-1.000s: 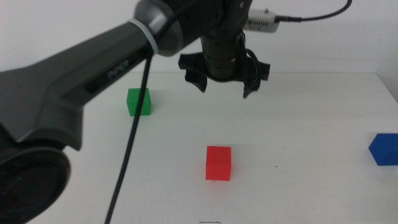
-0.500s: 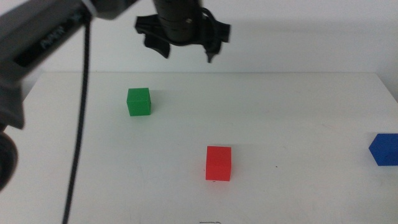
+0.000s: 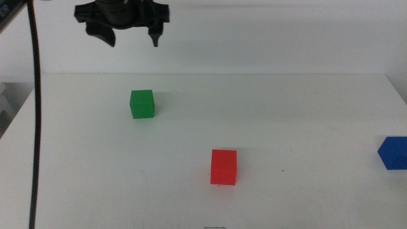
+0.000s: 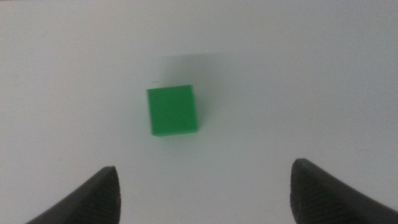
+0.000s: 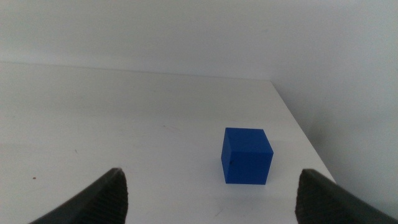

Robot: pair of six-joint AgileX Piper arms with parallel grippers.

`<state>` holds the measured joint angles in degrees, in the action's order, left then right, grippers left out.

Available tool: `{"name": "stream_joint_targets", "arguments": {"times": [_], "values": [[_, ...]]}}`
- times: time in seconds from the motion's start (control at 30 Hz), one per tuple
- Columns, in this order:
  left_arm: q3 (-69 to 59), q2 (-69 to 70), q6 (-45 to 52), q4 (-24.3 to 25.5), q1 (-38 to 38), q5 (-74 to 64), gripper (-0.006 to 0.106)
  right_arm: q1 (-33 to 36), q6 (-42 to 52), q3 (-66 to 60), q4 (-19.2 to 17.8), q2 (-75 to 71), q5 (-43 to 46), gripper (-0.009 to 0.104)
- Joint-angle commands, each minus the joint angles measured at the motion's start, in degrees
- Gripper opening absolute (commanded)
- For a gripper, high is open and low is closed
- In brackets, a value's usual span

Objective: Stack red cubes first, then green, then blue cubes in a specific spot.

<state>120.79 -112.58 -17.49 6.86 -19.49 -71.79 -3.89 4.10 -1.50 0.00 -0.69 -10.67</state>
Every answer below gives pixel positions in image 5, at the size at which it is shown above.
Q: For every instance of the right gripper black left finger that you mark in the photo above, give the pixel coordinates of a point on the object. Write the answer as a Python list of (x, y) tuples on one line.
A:
[(99, 202)]

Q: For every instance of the blue cube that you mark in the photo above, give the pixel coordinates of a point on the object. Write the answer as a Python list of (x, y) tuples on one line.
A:
[(247, 158)]

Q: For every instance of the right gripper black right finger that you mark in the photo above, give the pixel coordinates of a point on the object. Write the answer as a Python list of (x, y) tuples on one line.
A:
[(323, 202)]

